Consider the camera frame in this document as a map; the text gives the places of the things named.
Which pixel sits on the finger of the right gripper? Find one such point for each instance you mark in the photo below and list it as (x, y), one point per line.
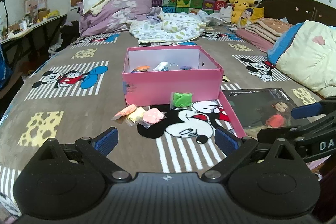
(322, 107)

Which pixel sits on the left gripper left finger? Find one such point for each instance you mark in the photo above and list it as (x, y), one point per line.
(95, 152)

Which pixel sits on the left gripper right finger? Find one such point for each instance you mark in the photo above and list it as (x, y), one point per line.
(238, 152)

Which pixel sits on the pink box lid with photo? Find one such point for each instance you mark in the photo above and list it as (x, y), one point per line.
(263, 108)

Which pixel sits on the orange-pink clay bag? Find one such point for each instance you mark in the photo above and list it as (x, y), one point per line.
(125, 111)

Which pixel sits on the yellow clay bag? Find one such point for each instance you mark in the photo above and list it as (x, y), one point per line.
(135, 116)

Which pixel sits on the pink clay bag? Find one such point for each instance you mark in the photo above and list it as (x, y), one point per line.
(151, 117)

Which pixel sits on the green clay bag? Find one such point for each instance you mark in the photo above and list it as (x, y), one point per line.
(181, 100)

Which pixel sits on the cream and blue quilt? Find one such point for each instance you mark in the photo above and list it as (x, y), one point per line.
(306, 53)

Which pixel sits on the Mickey Mouse bed sheet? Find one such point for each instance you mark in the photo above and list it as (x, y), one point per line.
(68, 113)

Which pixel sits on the pink cardboard box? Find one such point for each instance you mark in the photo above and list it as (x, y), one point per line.
(177, 68)

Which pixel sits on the orange clay bag in box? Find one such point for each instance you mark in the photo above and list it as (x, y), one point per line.
(141, 69)

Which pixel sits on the folded pink blanket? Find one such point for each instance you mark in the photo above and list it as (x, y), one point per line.
(263, 33)

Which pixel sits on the dark wooden headboard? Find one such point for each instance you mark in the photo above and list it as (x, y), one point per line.
(296, 11)

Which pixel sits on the white plush toy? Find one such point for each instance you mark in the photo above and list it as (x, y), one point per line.
(226, 14)

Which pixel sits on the white leaf-print blanket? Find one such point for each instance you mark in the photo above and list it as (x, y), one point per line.
(171, 27)

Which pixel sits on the Pikachu plush toy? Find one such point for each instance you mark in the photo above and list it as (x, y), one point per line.
(245, 8)

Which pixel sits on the purple floral duvet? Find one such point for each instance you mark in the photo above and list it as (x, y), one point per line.
(112, 17)

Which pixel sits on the picture board on desk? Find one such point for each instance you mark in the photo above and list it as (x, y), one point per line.
(35, 4)

